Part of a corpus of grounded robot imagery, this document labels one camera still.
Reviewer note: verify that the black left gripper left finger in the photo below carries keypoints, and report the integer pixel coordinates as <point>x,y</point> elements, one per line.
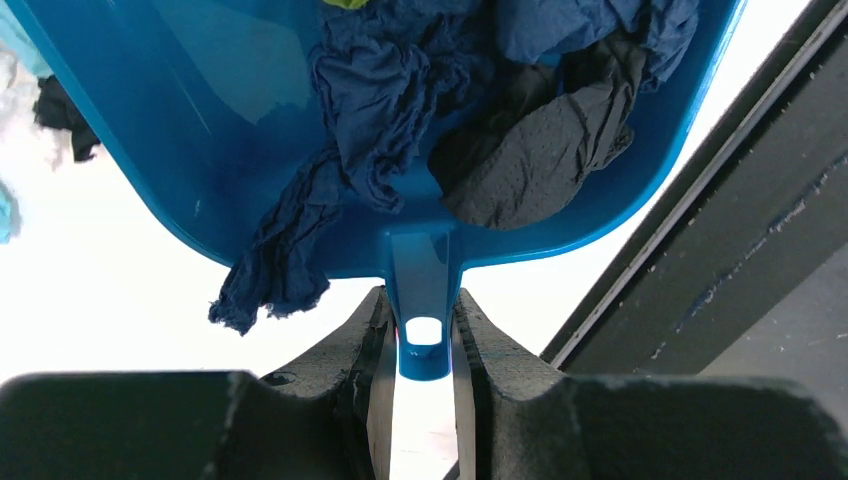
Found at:
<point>326,414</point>

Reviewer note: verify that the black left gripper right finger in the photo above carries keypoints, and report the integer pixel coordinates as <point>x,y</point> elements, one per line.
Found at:
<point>518,417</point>

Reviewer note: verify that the blue plastic dustpan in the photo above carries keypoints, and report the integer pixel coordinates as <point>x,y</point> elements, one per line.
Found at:
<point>210,108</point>

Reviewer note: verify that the small black paper scrap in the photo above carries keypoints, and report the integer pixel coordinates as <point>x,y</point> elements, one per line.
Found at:
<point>54,109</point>

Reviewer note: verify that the white paper scrap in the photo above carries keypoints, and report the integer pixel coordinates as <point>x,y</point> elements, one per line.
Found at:
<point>20,133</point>

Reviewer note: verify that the green paper scrap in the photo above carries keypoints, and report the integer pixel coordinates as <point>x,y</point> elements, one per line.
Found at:
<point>347,4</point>

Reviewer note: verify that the black table edge rail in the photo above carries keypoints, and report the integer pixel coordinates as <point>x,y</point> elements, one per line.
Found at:
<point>761,204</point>

